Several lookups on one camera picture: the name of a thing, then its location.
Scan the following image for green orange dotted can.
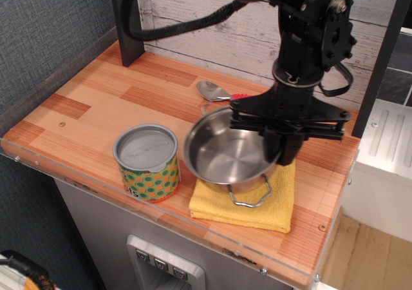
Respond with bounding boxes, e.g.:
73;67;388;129
113;124;181;203

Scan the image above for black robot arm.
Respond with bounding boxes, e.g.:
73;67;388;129
230;0;356;166

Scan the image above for stainless steel pot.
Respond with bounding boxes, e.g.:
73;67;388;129
183;106;277;198

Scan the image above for silver dispenser panel with buttons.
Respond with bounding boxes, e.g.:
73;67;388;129
127;235;206;289

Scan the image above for dark grey post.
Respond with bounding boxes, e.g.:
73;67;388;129
112;0;145;67
351;0;411;138

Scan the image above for orange object at corner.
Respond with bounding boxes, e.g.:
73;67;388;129
23;277;40;290

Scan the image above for white toy sink unit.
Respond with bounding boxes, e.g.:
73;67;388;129
339;27;412;243

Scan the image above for spoon with red handle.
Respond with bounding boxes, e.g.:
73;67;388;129
196;81;249;102

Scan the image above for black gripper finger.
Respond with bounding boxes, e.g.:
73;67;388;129
263;128;283;162
279;133;304;166

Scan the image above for dark grey left post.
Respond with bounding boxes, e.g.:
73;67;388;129
112;0;145;67

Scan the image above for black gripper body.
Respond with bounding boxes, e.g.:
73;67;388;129
230;81;351;140

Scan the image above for dark grey right post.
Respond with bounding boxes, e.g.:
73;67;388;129
351;0;411;138

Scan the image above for clear acrylic edge guard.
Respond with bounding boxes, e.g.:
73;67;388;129
1;131;360;289

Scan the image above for yellow folded cloth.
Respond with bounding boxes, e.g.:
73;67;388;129
189;162;295;233

